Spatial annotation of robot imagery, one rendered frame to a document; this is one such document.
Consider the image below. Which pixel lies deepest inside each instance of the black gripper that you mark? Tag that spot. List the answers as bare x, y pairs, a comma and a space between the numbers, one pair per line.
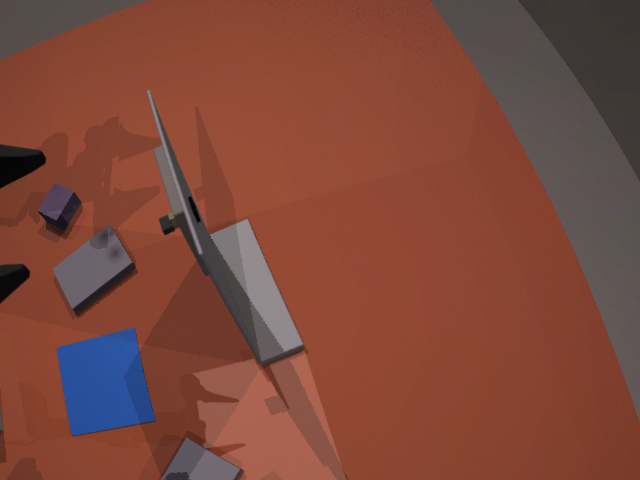
15, 163

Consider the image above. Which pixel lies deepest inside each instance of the dark purple cube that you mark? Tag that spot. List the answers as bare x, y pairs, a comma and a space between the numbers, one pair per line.
59, 206

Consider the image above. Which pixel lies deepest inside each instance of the blue square patch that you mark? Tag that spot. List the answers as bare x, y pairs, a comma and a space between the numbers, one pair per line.
104, 384

